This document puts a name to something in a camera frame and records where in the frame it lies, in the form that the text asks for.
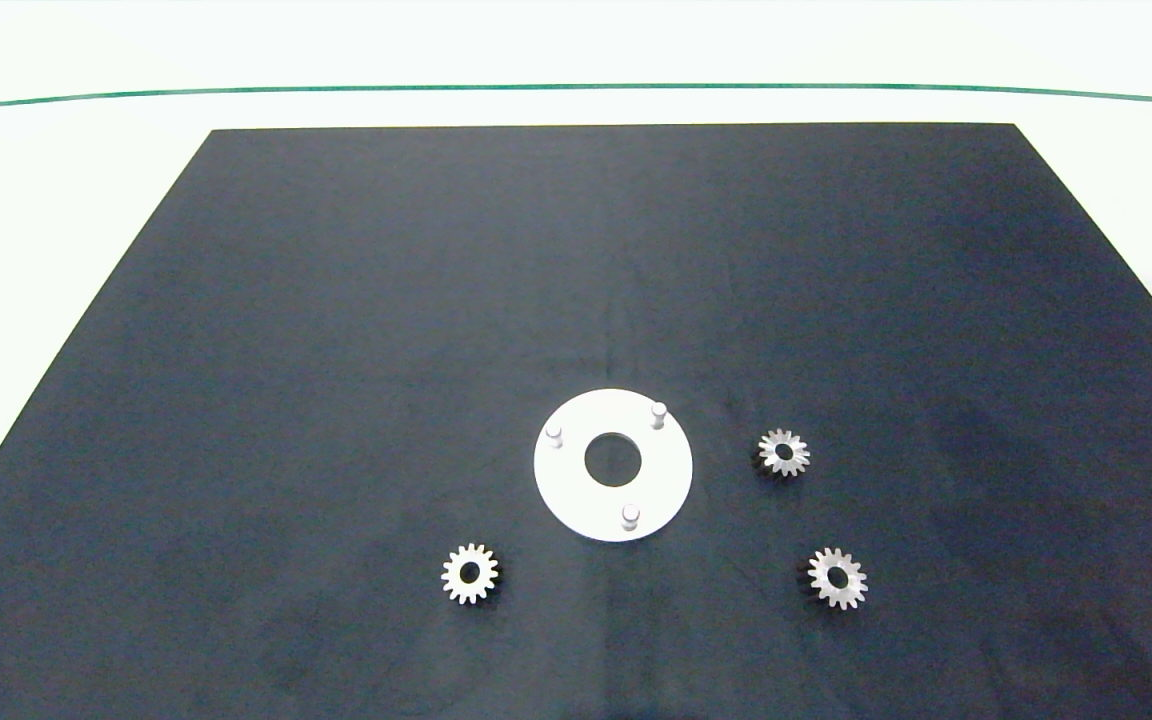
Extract small steel planetary gear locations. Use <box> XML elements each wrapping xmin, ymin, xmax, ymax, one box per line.
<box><xmin>440</xmin><ymin>542</ymin><xmax>502</xmax><ymax>606</ymax></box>
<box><xmin>798</xmin><ymin>546</ymin><xmax>869</xmax><ymax>611</ymax></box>
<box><xmin>756</xmin><ymin>428</ymin><xmax>812</xmax><ymax>479</ymax></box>

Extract dark table mat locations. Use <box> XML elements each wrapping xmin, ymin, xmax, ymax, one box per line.
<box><xmin>0</xmin><ymin>122</ymin><xmax>1152</xmax><ymax>720</ymax></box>

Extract round white pin plate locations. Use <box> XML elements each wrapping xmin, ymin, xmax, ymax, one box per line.
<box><xmin>533</xmin><ymin>388</ymin><xmax>694</xmax><ymax>543</ymax></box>

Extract thin green table strip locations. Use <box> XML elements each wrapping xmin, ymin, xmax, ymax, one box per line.
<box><xmin>0</xmin><ymin>83</ymin><xmax>1152</xmax><ymax>113</ymax></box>

